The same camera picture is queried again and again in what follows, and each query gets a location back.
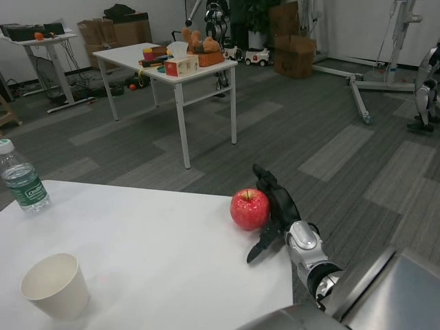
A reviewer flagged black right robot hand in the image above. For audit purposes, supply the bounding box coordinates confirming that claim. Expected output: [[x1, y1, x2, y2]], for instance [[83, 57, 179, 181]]
[[246, 163, 303, 265]]

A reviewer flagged red apple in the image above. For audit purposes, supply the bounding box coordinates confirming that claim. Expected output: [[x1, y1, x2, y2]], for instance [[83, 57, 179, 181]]
[[230, 188, 272, 231]]

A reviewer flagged white wheeled gantry stand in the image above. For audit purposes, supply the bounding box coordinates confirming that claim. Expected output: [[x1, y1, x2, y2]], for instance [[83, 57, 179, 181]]
[[312, 0, 427, 125]]

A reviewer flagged wide brown cardboard box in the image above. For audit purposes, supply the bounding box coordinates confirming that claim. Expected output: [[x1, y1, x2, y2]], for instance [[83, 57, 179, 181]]
[[274, 34, 317, 79]]

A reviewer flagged white toy car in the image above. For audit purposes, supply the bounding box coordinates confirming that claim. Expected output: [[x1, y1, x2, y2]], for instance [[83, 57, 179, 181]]
[[223, 44, 244, 62], [244, 47, 271, 67]]

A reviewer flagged orange basket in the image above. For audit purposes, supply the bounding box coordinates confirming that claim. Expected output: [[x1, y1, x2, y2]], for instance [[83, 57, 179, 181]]
[[197, 51, 226, 68]]

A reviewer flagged red white tissue box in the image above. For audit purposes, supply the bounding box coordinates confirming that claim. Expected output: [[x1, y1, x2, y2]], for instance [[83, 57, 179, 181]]
[[164, 41, 200, 77]]

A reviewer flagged white black standing robot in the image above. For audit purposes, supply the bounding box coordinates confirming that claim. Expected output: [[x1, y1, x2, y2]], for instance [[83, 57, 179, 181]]
[[407, 46, 440, 133]]

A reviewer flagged brown teddy bear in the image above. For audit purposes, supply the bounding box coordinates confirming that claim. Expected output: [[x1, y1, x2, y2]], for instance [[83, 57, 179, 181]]
[[181, 27, 221, 55]]

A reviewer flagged tall brown cardboard box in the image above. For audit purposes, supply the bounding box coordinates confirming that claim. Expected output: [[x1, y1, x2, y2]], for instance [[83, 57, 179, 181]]
[[268, 1, 300, 39]]

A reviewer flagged dark plant in white pot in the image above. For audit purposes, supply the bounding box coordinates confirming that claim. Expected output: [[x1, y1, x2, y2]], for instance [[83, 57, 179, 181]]
[[230, 0, 286, 51]]

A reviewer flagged silver black humanoid robot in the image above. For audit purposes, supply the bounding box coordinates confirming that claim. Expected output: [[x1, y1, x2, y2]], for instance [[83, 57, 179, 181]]
[[204, 0, 230, 45]]

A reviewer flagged grey pole with black tip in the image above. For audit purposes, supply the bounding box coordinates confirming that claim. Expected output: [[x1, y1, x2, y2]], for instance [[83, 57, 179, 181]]
[[184, 0, 204, 28]]

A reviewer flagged white metal-leg table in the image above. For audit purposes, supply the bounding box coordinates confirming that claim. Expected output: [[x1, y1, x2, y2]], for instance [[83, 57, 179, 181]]
[[91, 42, 239, 170]]

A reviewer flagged white paper cup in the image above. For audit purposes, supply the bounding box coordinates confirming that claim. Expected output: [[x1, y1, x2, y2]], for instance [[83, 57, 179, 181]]
[[20, 253, 91, 320]]

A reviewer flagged black bag on boxes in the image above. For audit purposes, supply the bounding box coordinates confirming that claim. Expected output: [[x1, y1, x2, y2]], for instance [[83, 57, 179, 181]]
[[102, 3, 140, 25]]

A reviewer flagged creased brown cardboard box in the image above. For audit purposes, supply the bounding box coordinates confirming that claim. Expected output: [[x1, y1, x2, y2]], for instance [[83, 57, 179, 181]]
[[77, 19, 116, 45]]

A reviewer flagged clear green-label water bottle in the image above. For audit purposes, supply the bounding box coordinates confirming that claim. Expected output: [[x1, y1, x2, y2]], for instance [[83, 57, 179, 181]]
[[0, 138, 51, 215]]

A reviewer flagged white standing desk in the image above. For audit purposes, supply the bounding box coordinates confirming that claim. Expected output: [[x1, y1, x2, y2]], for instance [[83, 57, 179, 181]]
[[0, 32, 97, 114]]

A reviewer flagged black equipment cabinet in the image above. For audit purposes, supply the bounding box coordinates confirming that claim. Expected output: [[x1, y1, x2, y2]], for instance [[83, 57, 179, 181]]
[[0, 70, 17, 102]]

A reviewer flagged large black case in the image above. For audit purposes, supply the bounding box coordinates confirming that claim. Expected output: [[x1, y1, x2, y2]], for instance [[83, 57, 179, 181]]
[[1, 23, 45, 41]]

